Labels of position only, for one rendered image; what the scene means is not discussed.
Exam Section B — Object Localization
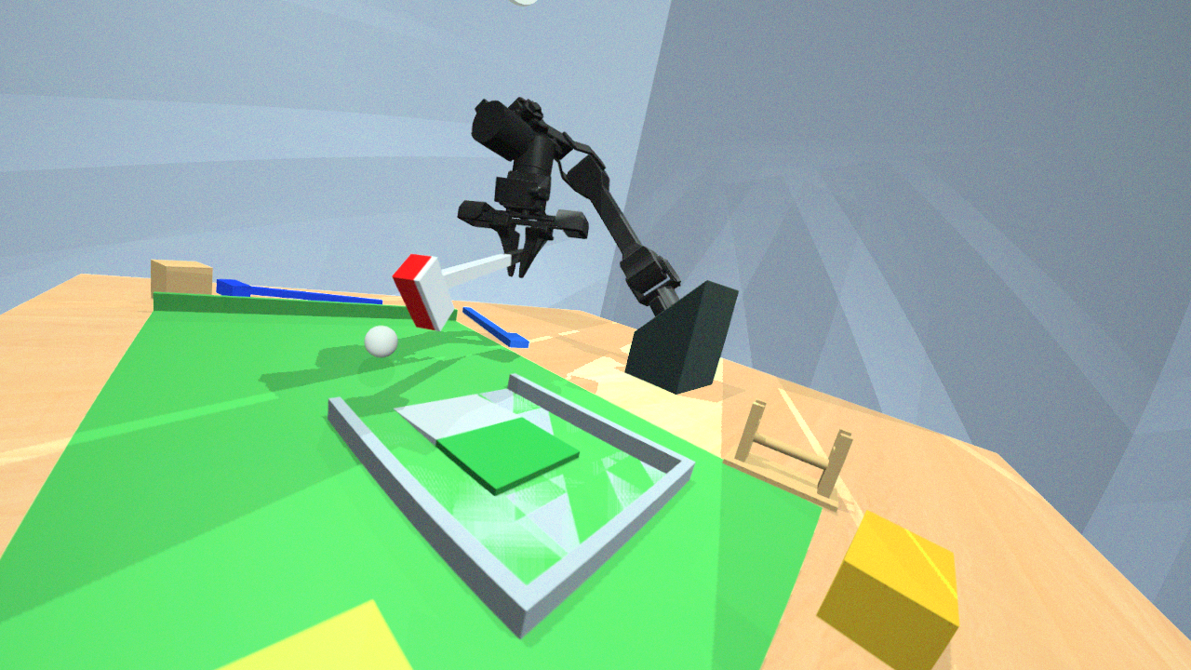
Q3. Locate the tan box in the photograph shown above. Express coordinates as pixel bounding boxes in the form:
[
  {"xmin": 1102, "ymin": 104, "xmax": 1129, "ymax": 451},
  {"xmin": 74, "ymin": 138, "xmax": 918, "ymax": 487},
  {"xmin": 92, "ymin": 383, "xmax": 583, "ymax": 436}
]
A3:
[{"xmin": 151, "ymin": 259, "xmax": 212, "ymax": 298}]

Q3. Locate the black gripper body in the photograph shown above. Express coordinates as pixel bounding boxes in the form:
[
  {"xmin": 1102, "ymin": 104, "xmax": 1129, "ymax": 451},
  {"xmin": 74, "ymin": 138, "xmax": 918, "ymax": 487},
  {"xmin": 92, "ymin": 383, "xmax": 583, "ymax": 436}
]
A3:
[{"xmin": 457, "ymin": 165, "xmax": 590, "ymax": 239}]

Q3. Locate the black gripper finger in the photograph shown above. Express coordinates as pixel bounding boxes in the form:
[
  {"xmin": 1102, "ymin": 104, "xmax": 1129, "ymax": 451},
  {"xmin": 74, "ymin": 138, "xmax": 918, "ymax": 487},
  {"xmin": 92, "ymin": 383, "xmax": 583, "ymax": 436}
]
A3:
[
  {"xmin": 490, "ymin": 223, "xmax": 520, "ymax": 277},
  {"xmin": 519, "ymin": 226, "xmax": 555, "ymax": 278}
]

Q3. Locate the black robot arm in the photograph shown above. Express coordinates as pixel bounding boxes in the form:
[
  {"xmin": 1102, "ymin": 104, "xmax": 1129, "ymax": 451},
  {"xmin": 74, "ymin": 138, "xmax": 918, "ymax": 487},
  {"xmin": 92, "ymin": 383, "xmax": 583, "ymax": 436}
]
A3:
[{"xmin": 470, "ymin": 98, "xmax": 681, "ymax": 317}]

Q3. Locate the yellow cube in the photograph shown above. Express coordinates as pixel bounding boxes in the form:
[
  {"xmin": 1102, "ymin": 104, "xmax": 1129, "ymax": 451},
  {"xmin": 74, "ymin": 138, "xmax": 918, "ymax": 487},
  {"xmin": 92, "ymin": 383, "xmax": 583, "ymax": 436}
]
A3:
[{"xmin": 816, "ymin": 511, "xmax": 959, "ymax": 670}]

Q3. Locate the white ball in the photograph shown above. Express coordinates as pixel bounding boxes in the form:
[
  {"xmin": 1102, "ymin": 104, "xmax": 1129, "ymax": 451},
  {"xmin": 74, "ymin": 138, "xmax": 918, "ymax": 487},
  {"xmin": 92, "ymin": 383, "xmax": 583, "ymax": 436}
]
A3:
[{"xmin": 364, "ymin": 326, "xmax": 397, "ymax": 358}]

